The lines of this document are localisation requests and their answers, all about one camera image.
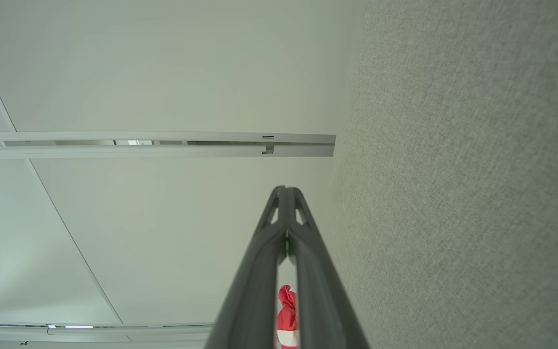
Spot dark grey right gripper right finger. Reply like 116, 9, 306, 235
286, 186, 371, 349

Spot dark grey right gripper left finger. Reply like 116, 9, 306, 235
205, 186, 287, 349

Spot red shorts with white stripe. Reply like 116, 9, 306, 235
275, 285, 300, 349

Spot grey partition post with latch notch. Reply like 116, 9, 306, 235
0, 131, 336, 159

